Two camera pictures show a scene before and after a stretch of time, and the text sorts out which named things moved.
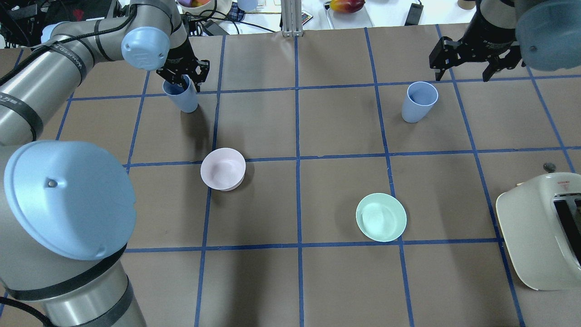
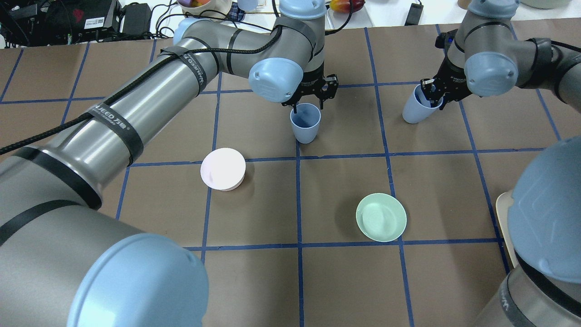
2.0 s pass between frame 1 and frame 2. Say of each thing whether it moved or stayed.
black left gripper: moved
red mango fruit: stayed
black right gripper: moved
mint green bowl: stayed
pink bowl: stayed
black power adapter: stayed
